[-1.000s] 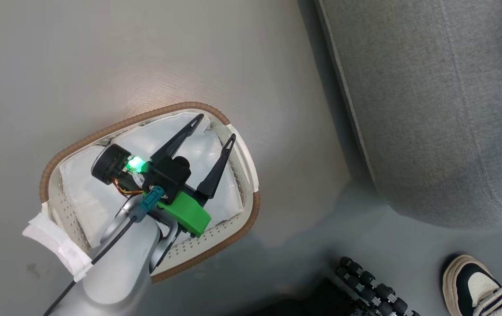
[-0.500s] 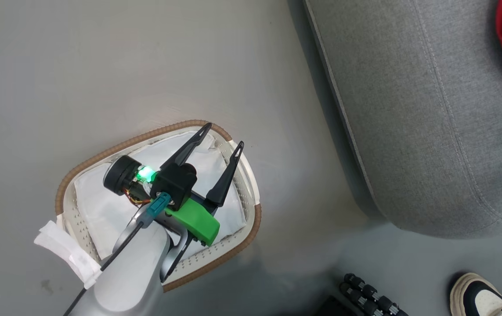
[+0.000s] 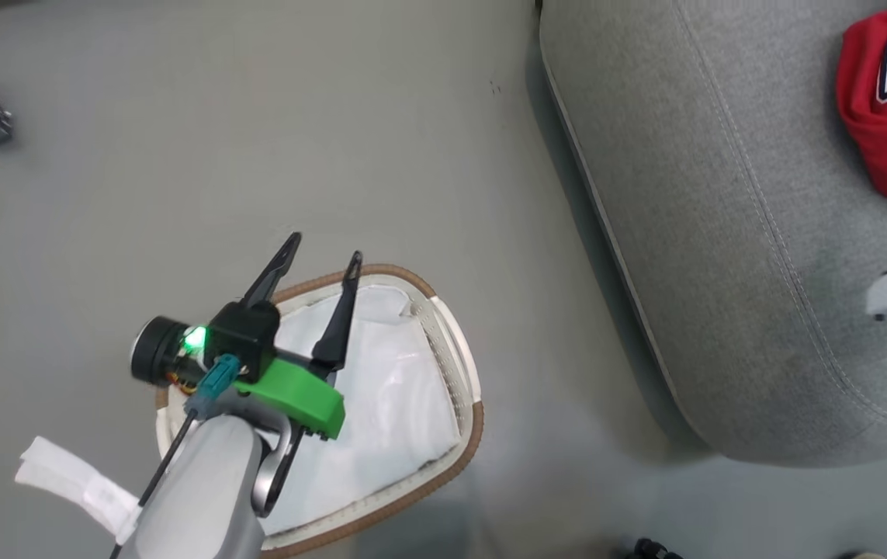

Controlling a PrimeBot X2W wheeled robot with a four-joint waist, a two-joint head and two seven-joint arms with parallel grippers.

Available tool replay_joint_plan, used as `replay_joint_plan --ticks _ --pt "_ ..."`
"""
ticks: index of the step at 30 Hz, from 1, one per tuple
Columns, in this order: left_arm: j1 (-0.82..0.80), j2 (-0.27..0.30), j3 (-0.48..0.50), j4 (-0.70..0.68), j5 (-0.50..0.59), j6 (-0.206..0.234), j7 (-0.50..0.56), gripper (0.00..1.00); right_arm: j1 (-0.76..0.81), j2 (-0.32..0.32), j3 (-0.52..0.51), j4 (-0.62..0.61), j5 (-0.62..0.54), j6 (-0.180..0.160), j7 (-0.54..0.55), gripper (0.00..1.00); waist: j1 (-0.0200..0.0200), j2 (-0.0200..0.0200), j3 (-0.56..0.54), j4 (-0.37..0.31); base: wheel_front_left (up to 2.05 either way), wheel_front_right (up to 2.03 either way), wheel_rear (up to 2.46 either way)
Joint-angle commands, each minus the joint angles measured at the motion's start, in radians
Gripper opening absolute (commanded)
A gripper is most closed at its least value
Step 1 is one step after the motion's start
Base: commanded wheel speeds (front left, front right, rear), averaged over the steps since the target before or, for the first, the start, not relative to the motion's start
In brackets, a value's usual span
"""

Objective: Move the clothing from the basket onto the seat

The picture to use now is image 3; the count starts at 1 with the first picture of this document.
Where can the white basket liner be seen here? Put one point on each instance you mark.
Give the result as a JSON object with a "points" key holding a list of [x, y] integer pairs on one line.
{"points": [[396, 404]]}

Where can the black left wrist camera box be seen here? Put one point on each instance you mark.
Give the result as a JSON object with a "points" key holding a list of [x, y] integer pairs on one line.
{"points": [[245, 338]]}

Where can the woven laundry basket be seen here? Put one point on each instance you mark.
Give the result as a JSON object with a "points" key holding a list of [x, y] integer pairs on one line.
{"points": [[466, 388]]}

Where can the black round left gripper motor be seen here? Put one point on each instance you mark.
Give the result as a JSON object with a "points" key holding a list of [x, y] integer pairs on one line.
{"points": [[152, 349]]}

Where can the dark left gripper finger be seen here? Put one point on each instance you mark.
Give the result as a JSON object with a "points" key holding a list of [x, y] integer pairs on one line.
{"points": [[341, 318], [276, 272]]}

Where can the small black object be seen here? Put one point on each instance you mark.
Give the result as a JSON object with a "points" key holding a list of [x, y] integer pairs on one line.
{"points": [[654, 550]]}

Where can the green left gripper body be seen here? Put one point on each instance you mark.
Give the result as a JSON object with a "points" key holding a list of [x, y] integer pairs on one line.
{"points": [[296, 392]]}

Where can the grey fabric sofa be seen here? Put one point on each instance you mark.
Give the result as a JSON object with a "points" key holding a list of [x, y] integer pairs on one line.
{"points": [[722, 233]]}

